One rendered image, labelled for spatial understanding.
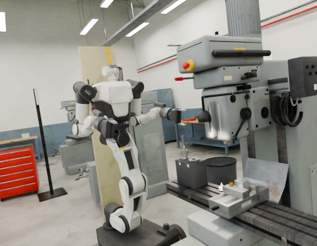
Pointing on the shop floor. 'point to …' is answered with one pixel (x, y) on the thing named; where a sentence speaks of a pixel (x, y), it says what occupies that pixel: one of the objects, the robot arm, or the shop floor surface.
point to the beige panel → (101, 60)
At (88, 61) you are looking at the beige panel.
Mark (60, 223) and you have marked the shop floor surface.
